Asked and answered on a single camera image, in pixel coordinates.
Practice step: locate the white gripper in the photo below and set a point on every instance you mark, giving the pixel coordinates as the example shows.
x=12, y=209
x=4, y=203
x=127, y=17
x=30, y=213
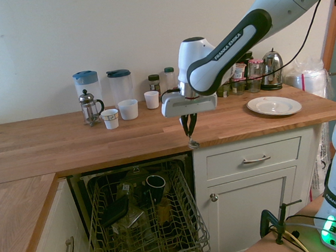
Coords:
x=190, y=105

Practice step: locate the silver metal spoon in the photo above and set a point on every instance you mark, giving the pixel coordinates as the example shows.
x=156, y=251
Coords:
x=193, y=144

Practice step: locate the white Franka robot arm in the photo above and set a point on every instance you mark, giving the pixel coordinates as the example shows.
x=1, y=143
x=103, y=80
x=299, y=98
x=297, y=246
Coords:
x=229, y=50

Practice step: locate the built-in dishwasher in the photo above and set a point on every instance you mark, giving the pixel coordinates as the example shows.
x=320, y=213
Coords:
x=76, y=201

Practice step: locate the small white cup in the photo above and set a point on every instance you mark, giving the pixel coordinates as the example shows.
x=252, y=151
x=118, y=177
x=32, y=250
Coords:
x=151, y=100

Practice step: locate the jar of green olives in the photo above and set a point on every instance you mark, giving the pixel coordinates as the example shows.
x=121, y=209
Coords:
x=224, y=91

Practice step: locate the clear jar green lid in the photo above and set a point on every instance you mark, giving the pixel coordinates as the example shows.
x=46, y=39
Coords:
x=169, y=77

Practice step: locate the spice jar black lid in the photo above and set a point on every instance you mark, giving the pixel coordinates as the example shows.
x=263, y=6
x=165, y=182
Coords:
x=154, y=83

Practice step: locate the white cabinet drawer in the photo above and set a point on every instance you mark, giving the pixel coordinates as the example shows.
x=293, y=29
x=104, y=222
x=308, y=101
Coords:
x=229, y=161

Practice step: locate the small empty glass jar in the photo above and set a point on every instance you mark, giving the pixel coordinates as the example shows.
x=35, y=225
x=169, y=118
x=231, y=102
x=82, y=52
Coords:
x=238, y=88

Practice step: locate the wide white cup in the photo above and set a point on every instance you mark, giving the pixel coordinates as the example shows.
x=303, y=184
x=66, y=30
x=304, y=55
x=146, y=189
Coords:
x=128, y=109

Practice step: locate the black mug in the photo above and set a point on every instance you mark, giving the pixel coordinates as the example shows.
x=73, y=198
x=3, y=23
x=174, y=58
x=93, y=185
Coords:
x=155, y=186

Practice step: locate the white tub red label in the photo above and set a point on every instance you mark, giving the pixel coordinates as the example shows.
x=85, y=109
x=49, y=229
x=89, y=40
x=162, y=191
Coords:
x=239, y=71

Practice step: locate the round metal door knob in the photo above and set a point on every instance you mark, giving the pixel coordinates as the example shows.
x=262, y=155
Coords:
x=214, y=197

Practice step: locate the clear pitcher dark teal lid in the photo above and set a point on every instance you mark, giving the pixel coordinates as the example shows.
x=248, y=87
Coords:
x=120, y=85

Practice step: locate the patterned paper cup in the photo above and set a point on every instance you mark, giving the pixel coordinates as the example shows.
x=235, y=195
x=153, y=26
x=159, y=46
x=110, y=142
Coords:
x=110, y=120

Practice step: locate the glass jar red checked lid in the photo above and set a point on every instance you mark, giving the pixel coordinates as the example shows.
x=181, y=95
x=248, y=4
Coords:
x=256, y=74

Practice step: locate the white ceramic plate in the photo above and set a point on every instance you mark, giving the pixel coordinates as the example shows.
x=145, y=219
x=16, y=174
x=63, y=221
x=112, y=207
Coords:
x=274, y=105

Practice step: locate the dark bottle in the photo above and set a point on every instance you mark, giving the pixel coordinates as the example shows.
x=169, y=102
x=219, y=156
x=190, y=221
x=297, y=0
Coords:
x=248, y=57

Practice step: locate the stainless steel kettle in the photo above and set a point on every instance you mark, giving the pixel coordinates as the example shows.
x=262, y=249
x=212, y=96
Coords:
x=272, y=67

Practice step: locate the glass French press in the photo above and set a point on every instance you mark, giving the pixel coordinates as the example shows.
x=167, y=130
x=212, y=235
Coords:
x=89, y=108

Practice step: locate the white cabinet door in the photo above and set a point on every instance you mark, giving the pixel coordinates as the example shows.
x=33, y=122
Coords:
x=249, y=213

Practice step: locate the clear pitcher light blue lid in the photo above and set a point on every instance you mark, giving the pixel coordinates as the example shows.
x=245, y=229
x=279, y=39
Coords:
x=86, y=80

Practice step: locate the black rectangular tray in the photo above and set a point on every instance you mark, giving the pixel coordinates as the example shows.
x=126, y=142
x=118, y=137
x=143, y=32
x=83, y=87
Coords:
x=115, y=211

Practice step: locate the black C-clamp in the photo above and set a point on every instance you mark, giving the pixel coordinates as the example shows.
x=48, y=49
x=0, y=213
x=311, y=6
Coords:
x=268, y=220

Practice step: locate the clear plastic bag of cups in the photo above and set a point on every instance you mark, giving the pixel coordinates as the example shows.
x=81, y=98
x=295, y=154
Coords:
x=310, y=78

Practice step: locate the printed clear plastic bag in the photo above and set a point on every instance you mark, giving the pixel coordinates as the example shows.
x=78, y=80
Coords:
x=320, y=161

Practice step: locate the wooden robot mounting table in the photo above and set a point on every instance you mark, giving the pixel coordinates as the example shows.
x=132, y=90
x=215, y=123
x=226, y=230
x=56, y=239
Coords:
x=259, y=251

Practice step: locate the white corner cabinet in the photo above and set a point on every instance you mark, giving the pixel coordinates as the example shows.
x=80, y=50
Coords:
x=49, y=225

